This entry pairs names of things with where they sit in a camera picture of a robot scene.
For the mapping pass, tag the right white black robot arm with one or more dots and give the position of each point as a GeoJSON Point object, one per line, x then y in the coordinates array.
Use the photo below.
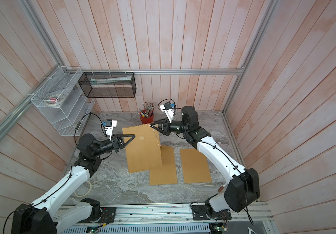
{"type": "Point", "coordinates": [242, 184]}

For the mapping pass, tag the tape roll on shelf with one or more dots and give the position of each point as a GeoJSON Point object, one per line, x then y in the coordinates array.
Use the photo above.
{"type": "Point", "coordinates": [54, 100]}

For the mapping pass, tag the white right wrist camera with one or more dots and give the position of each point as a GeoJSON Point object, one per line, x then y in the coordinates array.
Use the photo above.
{"type": "Point", "coordinates": [168, 109]}

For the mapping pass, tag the red metal pen bucket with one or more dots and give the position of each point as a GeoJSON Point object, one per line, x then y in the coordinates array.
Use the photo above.
{"type": "Point", "coordinates": [145, 119]}

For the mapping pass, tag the black mesh wall basket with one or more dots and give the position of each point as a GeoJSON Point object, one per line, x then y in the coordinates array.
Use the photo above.
{"type": "Point", "coordinates": [108, 84]}

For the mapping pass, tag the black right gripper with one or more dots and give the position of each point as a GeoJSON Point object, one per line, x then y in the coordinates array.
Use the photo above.
{"type": "Point", "coordinates": [166, 127]}

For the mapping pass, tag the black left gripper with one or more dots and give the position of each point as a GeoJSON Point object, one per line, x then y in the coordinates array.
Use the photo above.
{"type": "Point", "coordinates": [116, 143]}

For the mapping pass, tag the bundle of pens and pencils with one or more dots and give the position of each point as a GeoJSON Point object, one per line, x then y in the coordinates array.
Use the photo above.
{"type": "Point", "coordinates": [147, 111]}

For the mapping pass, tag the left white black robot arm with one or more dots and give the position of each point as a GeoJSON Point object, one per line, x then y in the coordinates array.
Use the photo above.
{"type": "Point", "coordinates": [43, 216]}

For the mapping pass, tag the clear tape roll on table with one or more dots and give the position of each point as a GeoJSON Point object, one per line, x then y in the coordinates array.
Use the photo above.
{"type": "Point", "coordinates": [83, 190]}

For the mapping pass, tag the brown kraft file bag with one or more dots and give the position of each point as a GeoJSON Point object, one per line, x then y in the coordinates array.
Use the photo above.
{"type": "Point", "coordinates": [195, 166]}
{"type": "Point", "coordinates": [144, 152]}
{"type": "Point", "coordinates": [166, 174]}

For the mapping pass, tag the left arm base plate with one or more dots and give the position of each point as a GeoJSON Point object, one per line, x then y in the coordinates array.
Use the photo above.
{"type": "Point", "coordinates": [105, 215]}

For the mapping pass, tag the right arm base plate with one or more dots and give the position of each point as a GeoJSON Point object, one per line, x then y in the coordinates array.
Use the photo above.
{"type": "Point", "coordinates": [204, 212]}

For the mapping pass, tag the white wire mesh shelf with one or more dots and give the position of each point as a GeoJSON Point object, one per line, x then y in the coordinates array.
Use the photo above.
{"type": "Point", "coordinates": [70, 117]}

